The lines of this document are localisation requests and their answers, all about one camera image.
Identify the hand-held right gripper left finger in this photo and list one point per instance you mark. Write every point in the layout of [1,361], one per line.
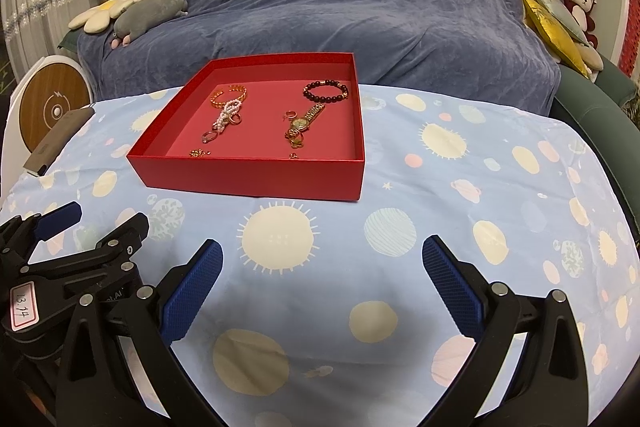
[192,292]

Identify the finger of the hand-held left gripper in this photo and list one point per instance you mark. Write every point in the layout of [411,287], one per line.
[117,237]
[55,221]

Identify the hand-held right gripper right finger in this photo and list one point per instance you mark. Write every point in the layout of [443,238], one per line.
[452,287]

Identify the red cardboard box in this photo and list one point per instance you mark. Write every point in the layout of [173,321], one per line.
[260,167]

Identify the light blue printed tablecloth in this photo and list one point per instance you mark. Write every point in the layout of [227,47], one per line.
[425,217]

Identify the grey-brown pouch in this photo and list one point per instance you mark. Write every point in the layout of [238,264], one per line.
[57,139]

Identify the white device with wooden disc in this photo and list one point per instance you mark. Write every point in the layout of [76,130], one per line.
[55,102]

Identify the gold bangle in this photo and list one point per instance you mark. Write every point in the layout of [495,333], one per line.
[227,94]

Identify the gold wristwatch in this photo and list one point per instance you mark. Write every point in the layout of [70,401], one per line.
[302,123]

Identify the flower shaped pillow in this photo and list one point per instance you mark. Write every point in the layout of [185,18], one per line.
[100,14]

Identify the grey plush toy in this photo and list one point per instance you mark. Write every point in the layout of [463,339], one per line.
[145,12]

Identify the green sofa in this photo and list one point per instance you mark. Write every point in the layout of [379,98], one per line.
[595,107]

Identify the yellow pillow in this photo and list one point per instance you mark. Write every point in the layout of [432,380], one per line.
[555,32]

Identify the grey patterned pillow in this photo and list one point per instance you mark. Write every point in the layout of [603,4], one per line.
[555,4]

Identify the red monkey plush toy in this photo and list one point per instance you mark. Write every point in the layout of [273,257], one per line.
[580,2]

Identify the blue-grey sofa blanket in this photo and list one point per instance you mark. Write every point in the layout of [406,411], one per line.
[325,2]

